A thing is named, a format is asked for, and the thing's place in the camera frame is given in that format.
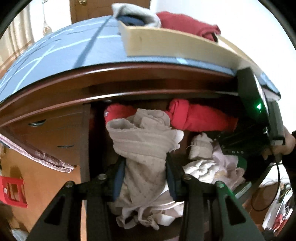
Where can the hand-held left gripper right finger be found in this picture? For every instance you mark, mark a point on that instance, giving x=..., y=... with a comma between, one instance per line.
x=171, y=183

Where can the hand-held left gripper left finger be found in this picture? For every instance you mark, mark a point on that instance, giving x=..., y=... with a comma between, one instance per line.
x=119, y=178

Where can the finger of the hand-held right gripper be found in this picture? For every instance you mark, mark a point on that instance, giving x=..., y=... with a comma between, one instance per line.
x=245, y=138
x=245, y=150

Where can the green underwear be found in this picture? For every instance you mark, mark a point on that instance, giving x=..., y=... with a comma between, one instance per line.
x=241, y=163

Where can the pale pink underwear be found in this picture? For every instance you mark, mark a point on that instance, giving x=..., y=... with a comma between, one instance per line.
x=231, y=166

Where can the beige ribbed underwear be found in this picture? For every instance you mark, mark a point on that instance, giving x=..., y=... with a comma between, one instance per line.
x=203, y=170

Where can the cream white underwear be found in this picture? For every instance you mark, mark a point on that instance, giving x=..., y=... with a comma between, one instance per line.
x=143, y=148

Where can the beige socks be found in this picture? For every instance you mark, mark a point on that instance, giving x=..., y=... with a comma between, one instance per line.
x=201, y=148

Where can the dark red underwear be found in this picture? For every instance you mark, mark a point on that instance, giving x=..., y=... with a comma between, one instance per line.
x=198, y=115

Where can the shallow cardboard tray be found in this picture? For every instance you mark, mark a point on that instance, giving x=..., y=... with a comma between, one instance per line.
x=161, y=41

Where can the navy blue underwear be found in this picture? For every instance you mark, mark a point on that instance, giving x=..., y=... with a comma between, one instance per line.
x=131, y=20

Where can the grey underwear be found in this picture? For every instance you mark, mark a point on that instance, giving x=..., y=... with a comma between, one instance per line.
x=138, y=10

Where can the wooden desk side drawer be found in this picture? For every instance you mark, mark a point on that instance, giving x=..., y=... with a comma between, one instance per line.
x=60, y=125
x=78, y=150

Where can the person's right hand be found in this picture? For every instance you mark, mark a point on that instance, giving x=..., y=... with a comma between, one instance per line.
x=289, y=143

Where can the white plastic bag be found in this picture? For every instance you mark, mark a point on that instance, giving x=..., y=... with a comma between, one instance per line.
x=275, y=208

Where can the red plastic stool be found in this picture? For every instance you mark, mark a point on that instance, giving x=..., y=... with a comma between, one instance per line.
x=13, y=192

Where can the dark wooden desk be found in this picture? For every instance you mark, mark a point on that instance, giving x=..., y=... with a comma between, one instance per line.
x=69, y=76

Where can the blue plaid tablecloth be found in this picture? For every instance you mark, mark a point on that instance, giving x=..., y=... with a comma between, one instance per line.
x=57, y=51

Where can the brown wooden door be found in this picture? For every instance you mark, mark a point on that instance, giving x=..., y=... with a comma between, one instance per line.
x=92, y=9

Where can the beige curtain tassel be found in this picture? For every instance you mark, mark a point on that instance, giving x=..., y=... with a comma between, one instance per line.
x=46, y=23

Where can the beige floral curtain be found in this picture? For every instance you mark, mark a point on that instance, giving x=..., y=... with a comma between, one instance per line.
x=13, y=39

